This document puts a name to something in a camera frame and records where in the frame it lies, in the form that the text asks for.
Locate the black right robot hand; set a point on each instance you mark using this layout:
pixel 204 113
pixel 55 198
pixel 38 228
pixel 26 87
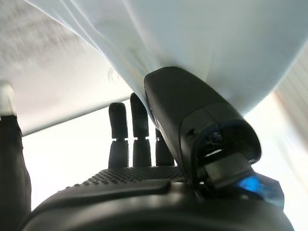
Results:
pixel 144 207

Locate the white garment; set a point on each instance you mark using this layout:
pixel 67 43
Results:
pixel 192 36

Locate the grey patterned rug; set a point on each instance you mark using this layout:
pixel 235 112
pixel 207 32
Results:
pixel 48 60

